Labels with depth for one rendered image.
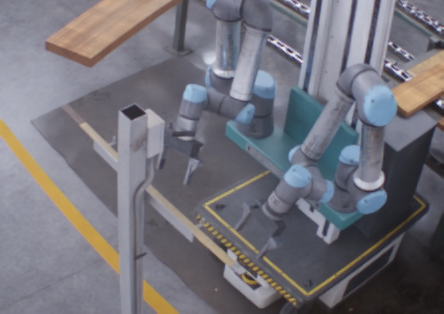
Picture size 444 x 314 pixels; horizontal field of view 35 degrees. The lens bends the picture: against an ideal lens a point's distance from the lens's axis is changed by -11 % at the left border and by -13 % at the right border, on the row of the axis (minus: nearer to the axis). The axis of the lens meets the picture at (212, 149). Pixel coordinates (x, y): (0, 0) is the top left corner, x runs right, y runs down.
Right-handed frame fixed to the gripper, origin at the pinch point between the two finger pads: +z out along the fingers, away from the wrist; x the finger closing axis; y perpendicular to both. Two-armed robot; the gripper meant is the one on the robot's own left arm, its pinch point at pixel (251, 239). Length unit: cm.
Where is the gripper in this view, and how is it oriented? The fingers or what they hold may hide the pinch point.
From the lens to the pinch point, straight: 258.3
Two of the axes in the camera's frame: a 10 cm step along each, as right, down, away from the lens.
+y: -7.1, 0.0, -7.1
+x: 5.2, 6.8, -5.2
